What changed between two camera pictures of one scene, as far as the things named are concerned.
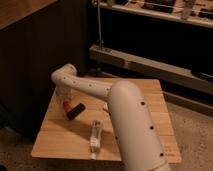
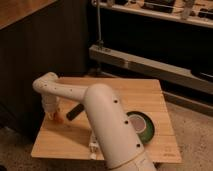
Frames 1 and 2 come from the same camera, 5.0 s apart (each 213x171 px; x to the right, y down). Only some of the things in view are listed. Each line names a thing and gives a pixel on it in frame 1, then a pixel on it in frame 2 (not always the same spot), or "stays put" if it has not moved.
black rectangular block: x=76 y=111 stays put
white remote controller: x=95 y=138 stays put
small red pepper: x=67 y=106 → x=58 y=117
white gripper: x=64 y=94 → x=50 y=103
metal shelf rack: x=165 y=43 stays put
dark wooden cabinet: x=37 y=37 stays put
